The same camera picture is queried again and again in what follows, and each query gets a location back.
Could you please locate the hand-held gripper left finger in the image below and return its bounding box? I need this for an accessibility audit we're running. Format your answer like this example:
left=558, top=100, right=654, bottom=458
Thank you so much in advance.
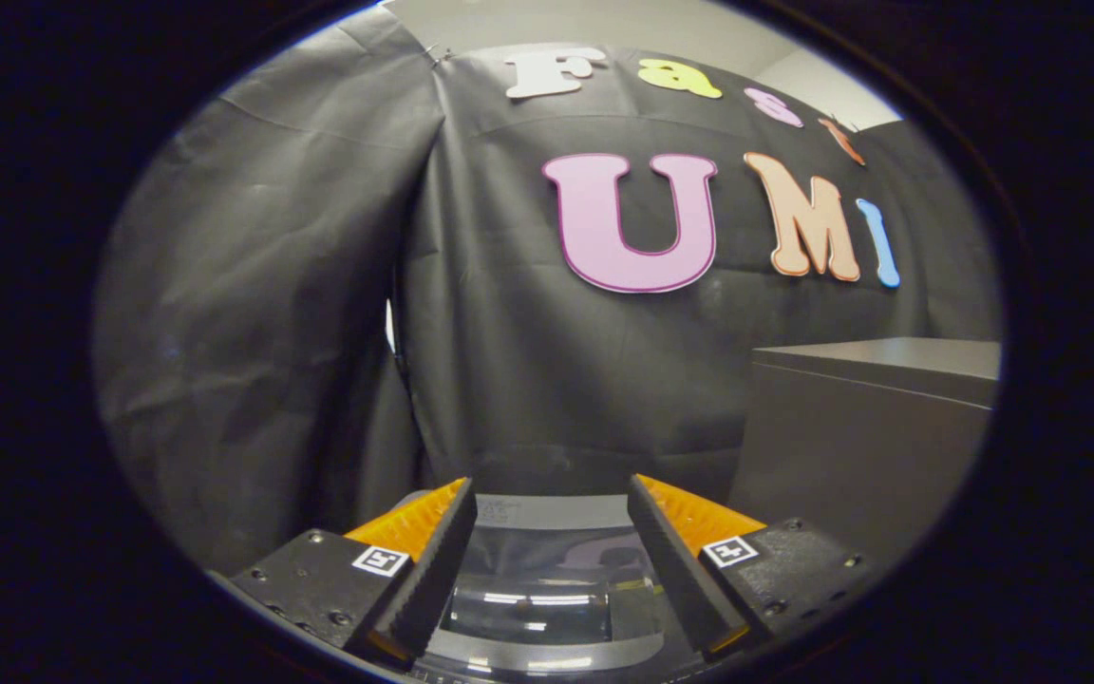
left=208, top=477, right=480, bottom=668

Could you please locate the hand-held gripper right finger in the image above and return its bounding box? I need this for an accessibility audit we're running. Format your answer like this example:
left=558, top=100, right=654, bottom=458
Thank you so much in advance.
left=627, top=473, right=877, bottom=660

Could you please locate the grey washing machine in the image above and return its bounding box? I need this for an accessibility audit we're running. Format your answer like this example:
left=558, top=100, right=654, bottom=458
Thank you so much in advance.
left=395, top=488, right=711, bottom=684

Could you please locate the beige cabinet with dark top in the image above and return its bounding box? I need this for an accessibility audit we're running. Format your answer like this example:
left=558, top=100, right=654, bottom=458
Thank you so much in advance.
left=727, top=336, right=1003, bottom=563

